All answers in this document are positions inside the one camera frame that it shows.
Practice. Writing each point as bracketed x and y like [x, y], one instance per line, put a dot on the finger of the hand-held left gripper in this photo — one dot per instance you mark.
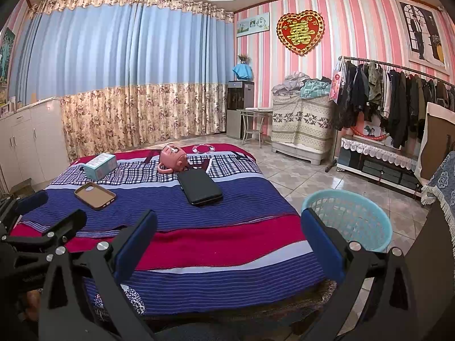
[67, 220]
[33, 199]

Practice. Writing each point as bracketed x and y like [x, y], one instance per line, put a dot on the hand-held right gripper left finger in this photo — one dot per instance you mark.
[137, 242]

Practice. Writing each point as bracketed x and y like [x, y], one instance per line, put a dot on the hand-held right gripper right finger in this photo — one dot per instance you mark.
[321, 245]

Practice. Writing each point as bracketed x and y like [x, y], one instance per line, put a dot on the light blue plastic basket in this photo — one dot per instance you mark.
[355, 216]

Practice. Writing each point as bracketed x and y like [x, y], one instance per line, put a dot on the brown phone case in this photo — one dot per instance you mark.
[94, 196]

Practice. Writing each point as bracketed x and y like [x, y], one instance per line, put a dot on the white cabinet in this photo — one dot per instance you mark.
[32, 138]

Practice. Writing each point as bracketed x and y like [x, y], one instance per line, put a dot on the teal tissue box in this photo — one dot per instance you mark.
[101, 166]

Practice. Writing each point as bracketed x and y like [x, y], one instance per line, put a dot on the bed with striped cover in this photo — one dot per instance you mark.
[213, 234]

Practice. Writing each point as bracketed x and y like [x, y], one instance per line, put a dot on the metal clothes rack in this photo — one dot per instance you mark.
[330, 167]

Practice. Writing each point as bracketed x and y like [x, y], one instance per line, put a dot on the dark grey padded case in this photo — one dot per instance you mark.
[199, 188]

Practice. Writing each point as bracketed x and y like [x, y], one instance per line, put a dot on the low black cabinet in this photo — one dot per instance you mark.
[376, 177]

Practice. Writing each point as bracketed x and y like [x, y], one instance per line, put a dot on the white lace cloth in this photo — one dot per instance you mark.
[376, 152]

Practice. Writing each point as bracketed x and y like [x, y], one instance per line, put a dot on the dark wooden furniture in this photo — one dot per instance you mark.
[433, 273]

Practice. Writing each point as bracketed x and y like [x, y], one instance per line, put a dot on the patterned cloth covered appliance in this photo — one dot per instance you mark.
[302, 124]

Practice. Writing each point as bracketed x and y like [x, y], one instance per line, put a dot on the framed photo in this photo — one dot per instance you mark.
[371, 131]

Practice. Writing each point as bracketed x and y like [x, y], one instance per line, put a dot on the blue fringed cloth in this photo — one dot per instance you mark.
[442, 181]

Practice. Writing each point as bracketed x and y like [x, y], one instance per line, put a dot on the small glass top table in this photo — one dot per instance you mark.
[256, 110]

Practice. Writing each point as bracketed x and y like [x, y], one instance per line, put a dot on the teal patterned cloth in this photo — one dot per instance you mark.
[314, 88]

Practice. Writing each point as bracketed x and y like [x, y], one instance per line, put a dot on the grey water dispenser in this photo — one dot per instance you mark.
[236, 113]

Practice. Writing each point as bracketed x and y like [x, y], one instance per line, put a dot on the row of hanging clothes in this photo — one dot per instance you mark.
[398, 106]

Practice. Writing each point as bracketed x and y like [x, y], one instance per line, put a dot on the pink hanging bag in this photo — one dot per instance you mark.
[336, 85]

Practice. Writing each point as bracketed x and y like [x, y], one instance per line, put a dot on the blue and floral curtain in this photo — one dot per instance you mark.
[117, 60]

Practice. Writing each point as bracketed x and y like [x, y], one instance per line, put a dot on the grey clothes pile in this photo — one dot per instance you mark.
[291, 81]

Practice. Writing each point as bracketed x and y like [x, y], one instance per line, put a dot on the blue covered water bottle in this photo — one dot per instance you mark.
[243, 71]

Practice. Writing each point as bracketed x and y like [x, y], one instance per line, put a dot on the small dried plant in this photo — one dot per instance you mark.
[243, 58]

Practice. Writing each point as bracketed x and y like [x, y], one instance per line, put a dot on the small picture frame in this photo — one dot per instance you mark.
[10, 103]

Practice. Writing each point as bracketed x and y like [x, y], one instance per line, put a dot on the green wall poster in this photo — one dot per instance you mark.
[7, 57]

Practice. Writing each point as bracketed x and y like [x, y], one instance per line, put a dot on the brown board with white frame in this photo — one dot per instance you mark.
[437, 142]

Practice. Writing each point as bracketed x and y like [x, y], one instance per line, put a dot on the red heart wall decoration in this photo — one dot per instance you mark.
[300, 32]

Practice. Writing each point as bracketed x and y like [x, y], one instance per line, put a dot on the wall clock picture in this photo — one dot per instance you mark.
[252, 25]

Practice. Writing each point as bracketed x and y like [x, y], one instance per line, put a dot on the window scene wall poster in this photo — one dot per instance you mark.
[421, 32]

